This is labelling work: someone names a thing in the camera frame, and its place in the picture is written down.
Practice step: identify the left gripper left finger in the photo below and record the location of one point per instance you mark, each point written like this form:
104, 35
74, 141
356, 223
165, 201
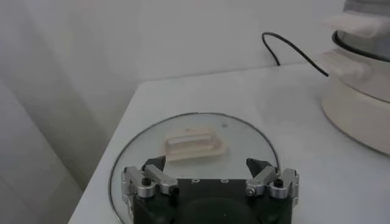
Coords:
143, 182

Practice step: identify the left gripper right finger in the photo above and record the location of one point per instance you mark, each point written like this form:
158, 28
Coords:
265, 178

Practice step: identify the round glass pot lid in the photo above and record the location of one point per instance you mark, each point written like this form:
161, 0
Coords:
143, 143

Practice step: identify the white electric cooker pot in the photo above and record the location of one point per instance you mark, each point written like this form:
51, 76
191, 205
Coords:
356, 115

